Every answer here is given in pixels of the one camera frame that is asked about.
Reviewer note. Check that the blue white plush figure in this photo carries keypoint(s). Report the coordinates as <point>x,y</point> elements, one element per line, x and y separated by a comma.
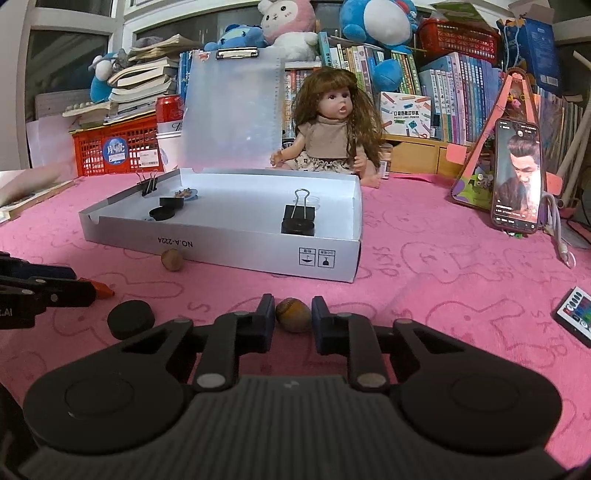
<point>99,78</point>

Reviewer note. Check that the smartphone in pink case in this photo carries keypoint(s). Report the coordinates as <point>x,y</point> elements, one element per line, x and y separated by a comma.
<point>515,180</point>

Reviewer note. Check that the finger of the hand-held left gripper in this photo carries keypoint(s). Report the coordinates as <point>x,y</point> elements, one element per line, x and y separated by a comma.
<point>46,272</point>
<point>69,293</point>

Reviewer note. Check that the remote with coloured buttons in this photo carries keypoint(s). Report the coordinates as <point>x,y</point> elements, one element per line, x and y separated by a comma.
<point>575,318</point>

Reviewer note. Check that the orange plastic piece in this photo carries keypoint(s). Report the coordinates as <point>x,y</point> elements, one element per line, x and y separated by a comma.
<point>102,290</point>

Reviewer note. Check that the red soda can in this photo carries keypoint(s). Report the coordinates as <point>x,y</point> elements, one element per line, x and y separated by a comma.
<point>170,108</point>

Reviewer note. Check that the pink printed blanket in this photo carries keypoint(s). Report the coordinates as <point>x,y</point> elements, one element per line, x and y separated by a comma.
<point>438,286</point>

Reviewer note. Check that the white printed carton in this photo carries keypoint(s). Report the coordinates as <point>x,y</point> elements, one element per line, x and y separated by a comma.
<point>405,115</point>

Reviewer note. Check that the brown round nut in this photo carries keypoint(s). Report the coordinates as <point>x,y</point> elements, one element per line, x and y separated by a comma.
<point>171,260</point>

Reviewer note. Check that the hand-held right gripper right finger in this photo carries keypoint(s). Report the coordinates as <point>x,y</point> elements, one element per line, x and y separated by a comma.
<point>318,323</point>

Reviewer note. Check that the green paper booklet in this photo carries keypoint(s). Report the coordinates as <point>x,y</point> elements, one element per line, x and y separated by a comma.
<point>461,14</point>

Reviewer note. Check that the clear suction cup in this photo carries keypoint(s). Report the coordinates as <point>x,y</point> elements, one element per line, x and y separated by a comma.
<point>315,200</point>

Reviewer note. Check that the black binder clip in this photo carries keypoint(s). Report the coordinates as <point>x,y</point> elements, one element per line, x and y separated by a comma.
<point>148,184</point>
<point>299,211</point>

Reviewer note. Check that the pink bunny plush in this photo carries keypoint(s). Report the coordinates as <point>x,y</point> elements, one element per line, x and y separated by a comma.
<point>286,23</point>

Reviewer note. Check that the pink phone stand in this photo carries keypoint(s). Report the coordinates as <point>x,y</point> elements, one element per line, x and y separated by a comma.
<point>475,180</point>

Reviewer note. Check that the red mesh basket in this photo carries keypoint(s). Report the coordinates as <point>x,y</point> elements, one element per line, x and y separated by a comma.
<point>457,41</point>

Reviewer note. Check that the white cardboard box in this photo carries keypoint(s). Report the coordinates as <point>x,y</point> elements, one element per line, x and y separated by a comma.
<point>231,249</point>

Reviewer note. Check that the large blue white plush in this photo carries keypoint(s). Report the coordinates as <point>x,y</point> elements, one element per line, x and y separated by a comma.
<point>378,23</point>

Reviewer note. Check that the red basket with blue sticker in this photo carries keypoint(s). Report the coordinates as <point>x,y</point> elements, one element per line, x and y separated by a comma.
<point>120,147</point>

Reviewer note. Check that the brown striped nut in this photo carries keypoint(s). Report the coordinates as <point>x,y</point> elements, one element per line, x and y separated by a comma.
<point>293,314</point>

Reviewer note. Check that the small brown bottle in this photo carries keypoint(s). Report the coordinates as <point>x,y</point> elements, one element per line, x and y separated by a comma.
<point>386,164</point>

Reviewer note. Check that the translucent clipboard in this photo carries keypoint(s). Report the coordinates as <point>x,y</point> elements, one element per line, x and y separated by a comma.
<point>231,110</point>

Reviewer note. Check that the row of upright books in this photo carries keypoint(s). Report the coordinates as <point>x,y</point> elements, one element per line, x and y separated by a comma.
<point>461,101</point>

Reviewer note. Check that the white wooden sticks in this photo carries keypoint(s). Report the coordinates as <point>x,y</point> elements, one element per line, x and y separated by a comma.
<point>577,143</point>

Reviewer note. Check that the small blue plush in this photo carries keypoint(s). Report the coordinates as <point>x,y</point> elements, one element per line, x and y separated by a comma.
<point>235,39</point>

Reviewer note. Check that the brown haired doll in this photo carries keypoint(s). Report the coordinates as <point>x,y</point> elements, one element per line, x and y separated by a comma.
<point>325,134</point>

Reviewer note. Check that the open book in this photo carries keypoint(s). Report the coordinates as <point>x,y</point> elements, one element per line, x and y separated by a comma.
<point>27,194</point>

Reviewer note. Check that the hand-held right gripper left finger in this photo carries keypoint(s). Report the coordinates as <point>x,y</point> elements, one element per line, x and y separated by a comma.
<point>268,321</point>

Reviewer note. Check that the small blue round plate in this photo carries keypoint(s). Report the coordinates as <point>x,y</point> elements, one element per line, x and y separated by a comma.
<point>188,194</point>

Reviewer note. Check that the stack of worn books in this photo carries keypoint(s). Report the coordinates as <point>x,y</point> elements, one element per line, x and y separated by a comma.
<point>138,81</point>

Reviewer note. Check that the white paper cup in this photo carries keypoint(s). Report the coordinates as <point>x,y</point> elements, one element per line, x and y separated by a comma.
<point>168,147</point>

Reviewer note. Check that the wooden drawer box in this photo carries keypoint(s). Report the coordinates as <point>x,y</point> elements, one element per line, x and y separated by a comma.
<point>420,159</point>

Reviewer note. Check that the leaning thin books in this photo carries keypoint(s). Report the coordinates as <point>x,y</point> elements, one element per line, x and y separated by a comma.
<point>561,134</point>

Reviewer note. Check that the blue paper bag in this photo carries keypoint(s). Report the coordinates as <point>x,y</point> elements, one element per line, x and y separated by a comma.
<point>535,55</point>

